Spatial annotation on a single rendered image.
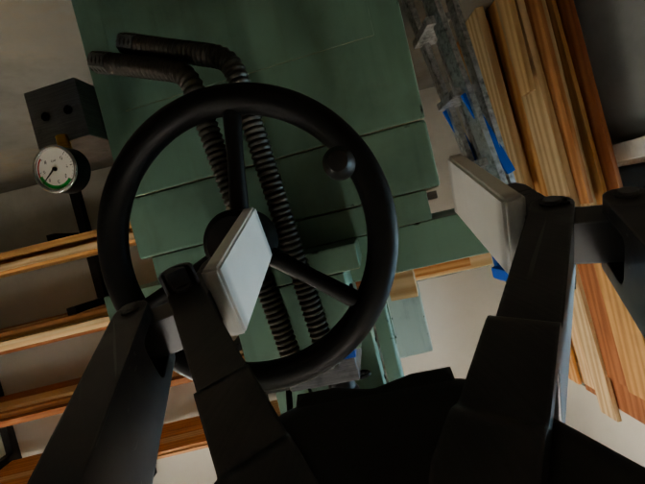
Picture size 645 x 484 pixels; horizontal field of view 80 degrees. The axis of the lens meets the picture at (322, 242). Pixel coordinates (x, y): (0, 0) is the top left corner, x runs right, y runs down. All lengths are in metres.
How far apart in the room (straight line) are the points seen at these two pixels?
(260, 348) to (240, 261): 0.32
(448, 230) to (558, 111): 1.43
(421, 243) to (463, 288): 2.68
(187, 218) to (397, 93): 0.34
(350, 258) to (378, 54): 0.28
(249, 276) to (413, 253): 0.38
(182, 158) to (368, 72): 0.28
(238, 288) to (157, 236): 0.46
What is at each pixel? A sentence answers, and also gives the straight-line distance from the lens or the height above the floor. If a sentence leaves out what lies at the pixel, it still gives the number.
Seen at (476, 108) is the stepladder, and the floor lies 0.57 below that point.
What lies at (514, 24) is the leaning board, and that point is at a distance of 1.95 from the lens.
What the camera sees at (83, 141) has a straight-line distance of 0.65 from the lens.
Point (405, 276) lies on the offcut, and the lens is 0.55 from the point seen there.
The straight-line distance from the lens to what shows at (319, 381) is 0.49.
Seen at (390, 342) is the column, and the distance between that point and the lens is 0.92.
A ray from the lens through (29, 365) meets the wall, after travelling 3.90.
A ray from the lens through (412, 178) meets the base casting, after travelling 0.53.
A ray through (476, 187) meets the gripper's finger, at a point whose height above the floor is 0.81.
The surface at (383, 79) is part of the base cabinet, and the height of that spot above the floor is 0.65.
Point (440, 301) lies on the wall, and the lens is 3.17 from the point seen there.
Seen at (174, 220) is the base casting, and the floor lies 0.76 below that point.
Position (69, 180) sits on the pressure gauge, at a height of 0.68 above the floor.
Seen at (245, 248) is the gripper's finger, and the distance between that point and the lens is 0.18.
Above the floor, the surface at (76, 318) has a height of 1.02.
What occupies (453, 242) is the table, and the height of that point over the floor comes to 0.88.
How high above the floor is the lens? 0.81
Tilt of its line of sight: 2 degrees up
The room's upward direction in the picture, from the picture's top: 166 degrees clockwise
